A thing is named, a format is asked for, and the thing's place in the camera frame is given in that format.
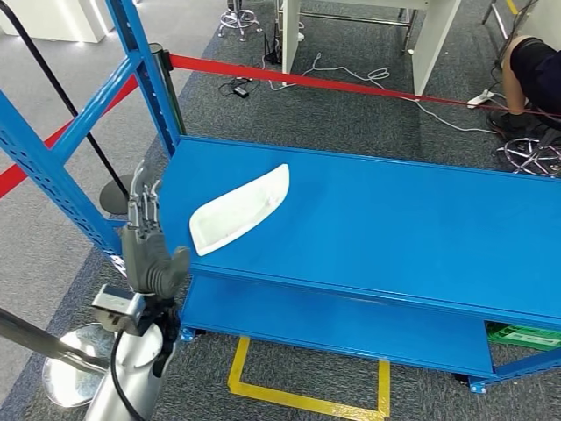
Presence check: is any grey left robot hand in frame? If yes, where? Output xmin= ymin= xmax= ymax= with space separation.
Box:
xmin=121 ymin=160 xmax=192 ymax=299

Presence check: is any white curved plastic part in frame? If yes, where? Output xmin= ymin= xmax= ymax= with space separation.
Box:
xmin=189 ymin=163 xmax=290 ymax=257

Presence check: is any blue metal shelf rack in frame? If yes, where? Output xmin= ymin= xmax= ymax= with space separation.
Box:
xmin=0 ymin=0 xmax=561 ymax=396

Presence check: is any dark stanchion with chrome base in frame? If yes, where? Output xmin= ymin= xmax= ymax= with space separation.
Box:
xmin=149 ymin=43 xmax=187 ymax=138

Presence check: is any yellow floor tape outline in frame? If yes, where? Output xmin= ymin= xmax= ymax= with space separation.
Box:
xmin=227 ymin=337 xmax=391 ymax=421

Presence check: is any black wifi router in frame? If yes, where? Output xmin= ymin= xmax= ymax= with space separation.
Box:
xmin=262 ymin=33 xmax=283 ymax=65

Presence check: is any white display plinth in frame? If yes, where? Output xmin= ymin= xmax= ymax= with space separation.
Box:
xmin=0 ymin=0 xmax=115 ymax=45

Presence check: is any chrome stool base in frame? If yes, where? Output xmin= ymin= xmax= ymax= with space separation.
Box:
xmin=218 ymin=0 xmax=262 ymax=43

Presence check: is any white desk side panel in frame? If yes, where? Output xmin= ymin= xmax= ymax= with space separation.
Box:
xmin=521 ymin=0 xmax=561 ymax=51
xmin=281 ymin=0 xmax=301 ymax=75
xmin=412 ymin=0 xmax=461 ymax=97

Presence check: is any metal desk crossbar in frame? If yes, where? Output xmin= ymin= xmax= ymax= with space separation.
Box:
xmin=276 ymin=8 xmax=418 ymax=30

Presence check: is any white power strip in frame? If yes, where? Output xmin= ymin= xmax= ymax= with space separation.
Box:
xmin=467 ymin=89 xmax=495 ymax=110

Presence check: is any green plastic crate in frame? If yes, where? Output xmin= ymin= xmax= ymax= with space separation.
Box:
xmin=486 ymin=322 xmax=561 ymax=353

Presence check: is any black stool with chrome base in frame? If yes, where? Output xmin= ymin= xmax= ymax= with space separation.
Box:
xmin=497 ymin=127 xmax=561 ymax=177

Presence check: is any person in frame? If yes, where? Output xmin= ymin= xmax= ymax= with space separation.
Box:
xmin=486 ymin=35 xmax=561 ymax=140

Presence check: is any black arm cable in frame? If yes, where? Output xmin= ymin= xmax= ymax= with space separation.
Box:
xmin=109 ymin=328 xmax=146 ymax=421

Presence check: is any chrome stanchion post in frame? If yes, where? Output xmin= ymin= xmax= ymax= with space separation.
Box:
xmin=0 ymin=306 xmax=117 ymax=409

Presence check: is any black stanchion post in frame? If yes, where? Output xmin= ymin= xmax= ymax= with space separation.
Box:
xmin=0 ymin=0 xmax=132 ymax=216

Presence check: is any black power adapter cable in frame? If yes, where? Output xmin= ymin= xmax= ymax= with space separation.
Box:
xmin=219 ymin=78 xmax=259 ymax=99

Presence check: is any white cable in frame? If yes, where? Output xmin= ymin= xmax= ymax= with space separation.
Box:
xmin=268 ymin=52 xmax=498 ymax=135

